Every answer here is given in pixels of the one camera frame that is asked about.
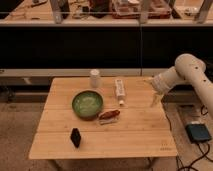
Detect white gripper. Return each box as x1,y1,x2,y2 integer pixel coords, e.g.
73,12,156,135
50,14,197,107
144,75,165,107

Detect white ceramic cup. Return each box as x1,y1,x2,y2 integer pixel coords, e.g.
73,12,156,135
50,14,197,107
90,69,100,88

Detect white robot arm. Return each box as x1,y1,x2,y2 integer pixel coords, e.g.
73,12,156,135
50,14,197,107
149,53,213,118

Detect black eraser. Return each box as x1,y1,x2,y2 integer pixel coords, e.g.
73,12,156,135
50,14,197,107
70,128,81,148

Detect white tube with cap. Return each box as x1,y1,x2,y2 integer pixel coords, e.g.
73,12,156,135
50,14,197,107
115,79,126,105

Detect red-brown sausage toy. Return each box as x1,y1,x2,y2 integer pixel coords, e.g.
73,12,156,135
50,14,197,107
99,110,120,120

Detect dark blue pedal box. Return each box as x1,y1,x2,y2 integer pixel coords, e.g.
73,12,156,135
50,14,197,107
186,124,212,143

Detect green bowl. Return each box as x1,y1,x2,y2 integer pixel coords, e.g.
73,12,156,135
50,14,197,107
72,90,104,120

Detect wooden folding table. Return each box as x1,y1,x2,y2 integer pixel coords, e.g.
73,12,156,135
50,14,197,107
29,77,177,160

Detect red tray on shelf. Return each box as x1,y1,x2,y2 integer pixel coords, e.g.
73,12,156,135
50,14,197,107
111,0,171,19

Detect long metal workbench shelf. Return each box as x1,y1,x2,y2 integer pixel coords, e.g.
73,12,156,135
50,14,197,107
0,0,213,27

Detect black floor cable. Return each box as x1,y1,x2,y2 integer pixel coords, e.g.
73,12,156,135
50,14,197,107
162,101,213,171

